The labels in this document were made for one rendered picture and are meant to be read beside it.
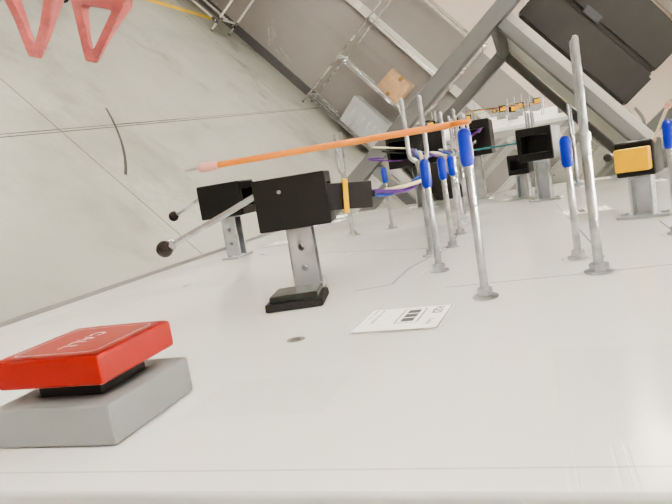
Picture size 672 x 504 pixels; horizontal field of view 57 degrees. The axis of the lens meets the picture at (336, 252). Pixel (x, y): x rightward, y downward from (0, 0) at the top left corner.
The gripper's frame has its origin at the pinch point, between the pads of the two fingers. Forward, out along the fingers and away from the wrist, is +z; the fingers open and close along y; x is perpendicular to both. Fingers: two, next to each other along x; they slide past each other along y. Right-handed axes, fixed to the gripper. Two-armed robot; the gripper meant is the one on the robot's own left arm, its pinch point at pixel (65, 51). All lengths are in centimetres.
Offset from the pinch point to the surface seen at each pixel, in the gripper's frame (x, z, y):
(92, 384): -31, 9, -43
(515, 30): -48, -17, 78
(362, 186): -35.5, 4.9, -14.9
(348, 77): 105, 3, 725
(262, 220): -28.7, 8.7, -17.0
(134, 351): -31, 9, -41
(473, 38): -40, -14, 78
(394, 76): 43, -8, 670
